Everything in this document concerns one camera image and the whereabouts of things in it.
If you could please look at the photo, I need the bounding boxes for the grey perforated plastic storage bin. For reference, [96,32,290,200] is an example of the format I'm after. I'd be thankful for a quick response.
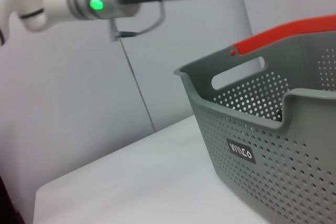
[173,31,336,224]

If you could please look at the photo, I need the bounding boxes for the dark brown furniture edge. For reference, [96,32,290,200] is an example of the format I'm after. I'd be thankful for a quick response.
[0,174,27,224]

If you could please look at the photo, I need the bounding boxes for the orange bin handle clip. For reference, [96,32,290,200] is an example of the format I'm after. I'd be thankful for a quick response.
[229,14,336,57]

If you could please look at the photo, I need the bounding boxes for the left arm cable metal plug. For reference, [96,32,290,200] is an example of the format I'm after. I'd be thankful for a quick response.
[109,3,165,41]

